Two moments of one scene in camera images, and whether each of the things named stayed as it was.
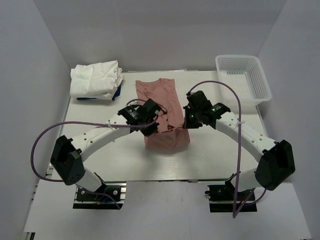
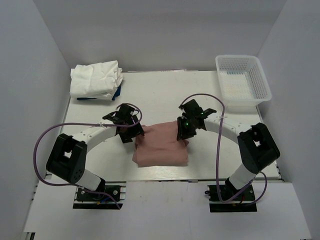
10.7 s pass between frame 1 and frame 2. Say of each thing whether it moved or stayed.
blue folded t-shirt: stayed
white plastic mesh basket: stayed
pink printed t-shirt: moved
